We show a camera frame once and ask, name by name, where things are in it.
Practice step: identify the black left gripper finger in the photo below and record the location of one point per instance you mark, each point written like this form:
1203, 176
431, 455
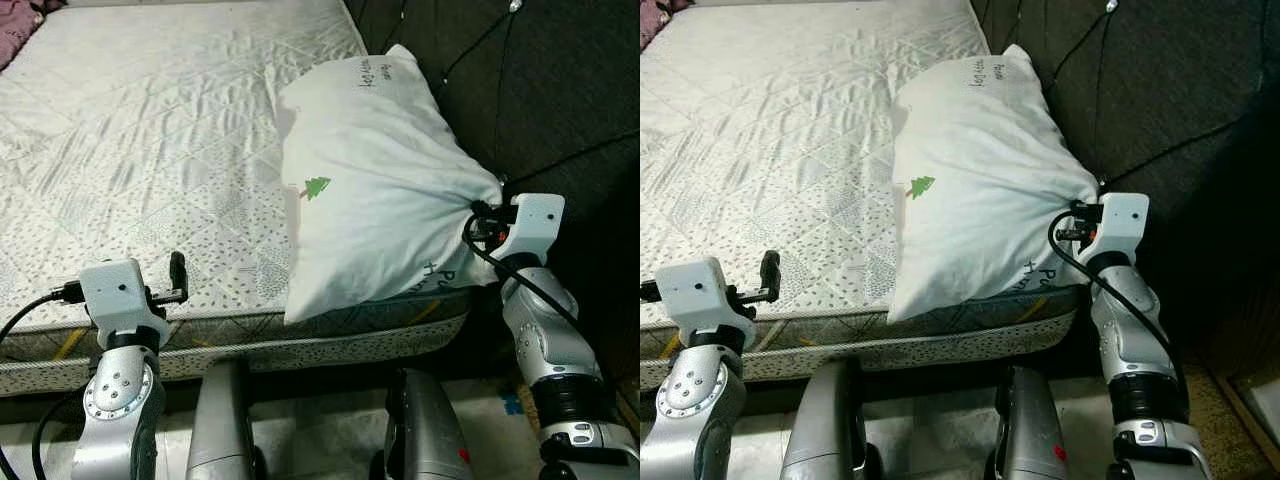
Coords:
179, 277
771, 276

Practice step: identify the white pillow with green tree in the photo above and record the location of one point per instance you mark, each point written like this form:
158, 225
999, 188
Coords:
380, 180
990, 180

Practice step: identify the silver left robot leg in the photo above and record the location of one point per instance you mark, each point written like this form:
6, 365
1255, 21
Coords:
825, 420
225, 420

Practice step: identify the silver robot leg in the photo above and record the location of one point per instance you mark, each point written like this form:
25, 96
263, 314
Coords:
825, 420
1030, 430
425, 430
225, 420

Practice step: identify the grey quilted mattress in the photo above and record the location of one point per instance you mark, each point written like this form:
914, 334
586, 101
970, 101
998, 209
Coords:
780, 130
150, 130

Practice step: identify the dark tufted headboard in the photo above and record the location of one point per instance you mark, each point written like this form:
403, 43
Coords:
540, 80
1170, 80

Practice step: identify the silver right robot leg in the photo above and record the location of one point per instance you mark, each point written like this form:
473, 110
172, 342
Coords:
1030, 430
425, 430

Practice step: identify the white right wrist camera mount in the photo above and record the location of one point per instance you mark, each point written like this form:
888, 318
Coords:
1120, 220
535, 220

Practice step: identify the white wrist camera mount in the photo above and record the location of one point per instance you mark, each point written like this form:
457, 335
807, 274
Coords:
535, 220
115, 290
1120, 220
695, 290

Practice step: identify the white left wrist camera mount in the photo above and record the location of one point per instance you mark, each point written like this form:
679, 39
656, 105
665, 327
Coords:
695, 290
115, 290

